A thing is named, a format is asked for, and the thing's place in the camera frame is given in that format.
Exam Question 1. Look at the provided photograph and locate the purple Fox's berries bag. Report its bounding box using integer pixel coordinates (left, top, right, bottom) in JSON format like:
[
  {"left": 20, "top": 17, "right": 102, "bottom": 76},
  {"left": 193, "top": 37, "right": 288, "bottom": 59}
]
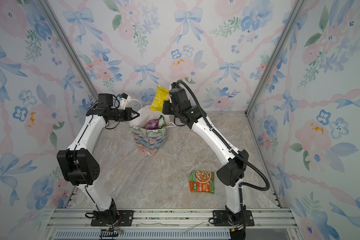
[{"left": 144, "top": 119, "right": 160, "bottom": 130}]

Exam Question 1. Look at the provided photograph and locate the yellow snack packet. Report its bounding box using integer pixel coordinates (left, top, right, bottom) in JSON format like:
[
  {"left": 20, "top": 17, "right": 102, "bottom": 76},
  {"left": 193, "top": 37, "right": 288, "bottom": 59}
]
[{"left": 149, "top": 85, "right": 170, "bottom": 112}]

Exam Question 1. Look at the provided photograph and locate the green snack packet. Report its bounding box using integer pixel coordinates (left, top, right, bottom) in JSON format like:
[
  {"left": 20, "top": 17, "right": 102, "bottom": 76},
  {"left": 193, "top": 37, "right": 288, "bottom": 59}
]
[{"left": 158, "top": 115, "right": 166, "bottom": 129}]

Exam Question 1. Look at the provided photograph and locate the floral paper gift bag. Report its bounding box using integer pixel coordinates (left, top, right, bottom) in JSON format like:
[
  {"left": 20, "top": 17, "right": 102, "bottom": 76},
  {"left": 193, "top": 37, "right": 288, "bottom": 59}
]
[{"left": 130, "top": 105, "right": 175, "bottom": 156}]

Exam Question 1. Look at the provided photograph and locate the orange green cereal packet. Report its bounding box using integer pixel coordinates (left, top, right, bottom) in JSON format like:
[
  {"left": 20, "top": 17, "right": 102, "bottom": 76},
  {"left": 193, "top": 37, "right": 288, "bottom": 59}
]
[{"left": 189, "top": 170, "right": 215, "bottom": 194}]

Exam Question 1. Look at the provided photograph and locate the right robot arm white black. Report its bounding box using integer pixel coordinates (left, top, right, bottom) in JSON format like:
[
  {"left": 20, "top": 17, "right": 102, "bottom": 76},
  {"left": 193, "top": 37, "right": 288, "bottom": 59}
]
[{"left": 163, "top": 81, "right": 270, "bottom": 227}]

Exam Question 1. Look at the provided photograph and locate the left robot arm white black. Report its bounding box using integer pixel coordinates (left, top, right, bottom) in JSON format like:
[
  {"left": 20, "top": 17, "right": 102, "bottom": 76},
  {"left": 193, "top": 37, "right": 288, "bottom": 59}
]
[{"left": 57, "top": 107, "right": 140, "bottom": 227}]

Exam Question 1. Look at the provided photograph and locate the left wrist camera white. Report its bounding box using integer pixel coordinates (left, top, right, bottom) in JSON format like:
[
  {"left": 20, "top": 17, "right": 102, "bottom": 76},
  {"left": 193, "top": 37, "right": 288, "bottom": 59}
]
[{"left": 117, "top": 93, "right": 132, "bottom": 110}]

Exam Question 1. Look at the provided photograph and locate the black corrugated cable conduit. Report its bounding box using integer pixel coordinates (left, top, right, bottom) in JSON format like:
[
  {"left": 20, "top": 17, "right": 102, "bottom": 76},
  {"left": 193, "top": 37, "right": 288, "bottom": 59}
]
[{"left": 176, "top": 79, "right": 271, "bottom": 192}]

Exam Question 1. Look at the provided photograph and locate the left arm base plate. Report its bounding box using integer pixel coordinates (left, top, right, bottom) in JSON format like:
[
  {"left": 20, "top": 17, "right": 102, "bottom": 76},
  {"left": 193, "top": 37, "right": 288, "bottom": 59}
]
[{"left": 91, "top": 210, "right": 135, "bottom": 227}]

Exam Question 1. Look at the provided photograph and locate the aluminium rail frame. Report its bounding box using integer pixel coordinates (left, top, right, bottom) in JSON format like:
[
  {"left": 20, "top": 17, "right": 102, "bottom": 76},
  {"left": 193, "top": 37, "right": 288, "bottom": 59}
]
[{"left": 41, "top": 208, "right": 303, "bottom": 240}]

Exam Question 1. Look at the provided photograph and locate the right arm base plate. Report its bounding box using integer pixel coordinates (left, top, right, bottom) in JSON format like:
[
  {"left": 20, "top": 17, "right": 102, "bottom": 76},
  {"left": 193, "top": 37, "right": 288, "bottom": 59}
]
[{"left": 209, "top": 210, "right": 255, "bottom": 228}]

